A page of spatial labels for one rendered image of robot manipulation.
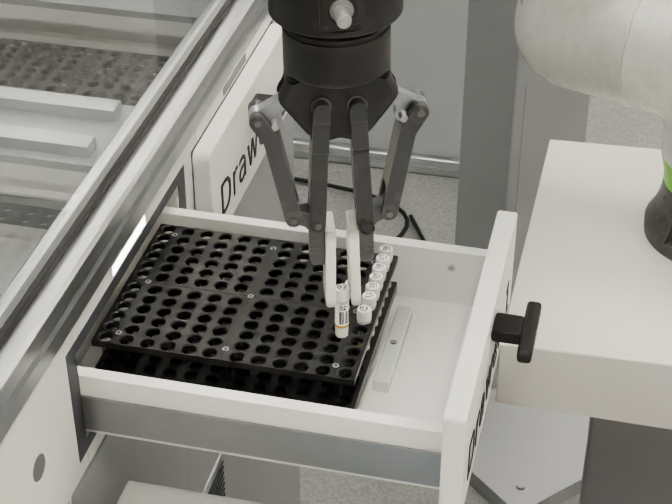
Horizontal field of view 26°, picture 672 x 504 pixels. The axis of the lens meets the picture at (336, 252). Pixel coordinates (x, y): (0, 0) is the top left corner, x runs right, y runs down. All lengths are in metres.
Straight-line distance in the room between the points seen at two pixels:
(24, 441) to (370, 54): 0.39
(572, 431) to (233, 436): 1.32
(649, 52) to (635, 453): 0.43
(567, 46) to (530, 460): 1.11
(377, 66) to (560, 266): 0.48
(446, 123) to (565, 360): 1.77
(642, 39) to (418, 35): 1.64
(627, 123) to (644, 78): 1.99
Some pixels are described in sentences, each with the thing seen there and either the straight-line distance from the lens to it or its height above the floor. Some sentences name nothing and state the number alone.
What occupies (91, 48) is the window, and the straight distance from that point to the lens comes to 1.17.
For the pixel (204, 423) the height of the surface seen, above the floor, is 0.87.
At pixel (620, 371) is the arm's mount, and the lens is 1.32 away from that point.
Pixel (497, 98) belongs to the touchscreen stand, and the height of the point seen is 0.58.
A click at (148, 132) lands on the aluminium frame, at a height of 0.99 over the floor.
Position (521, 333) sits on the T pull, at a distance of 1.20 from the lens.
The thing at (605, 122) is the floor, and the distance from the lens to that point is 3.35.
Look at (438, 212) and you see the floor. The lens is 2.99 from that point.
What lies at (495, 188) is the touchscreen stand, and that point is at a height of 0.43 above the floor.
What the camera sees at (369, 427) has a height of 0.89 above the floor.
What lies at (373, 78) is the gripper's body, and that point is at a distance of 1.00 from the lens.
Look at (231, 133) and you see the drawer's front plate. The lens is 1.46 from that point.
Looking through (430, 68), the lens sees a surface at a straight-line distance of 3.00.
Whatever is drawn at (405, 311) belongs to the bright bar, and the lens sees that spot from 1.32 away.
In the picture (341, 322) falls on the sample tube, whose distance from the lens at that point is 1.14.
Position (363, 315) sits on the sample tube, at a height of 0.91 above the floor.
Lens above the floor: 1.65
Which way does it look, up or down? 35 degrees down
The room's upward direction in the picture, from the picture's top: straight up
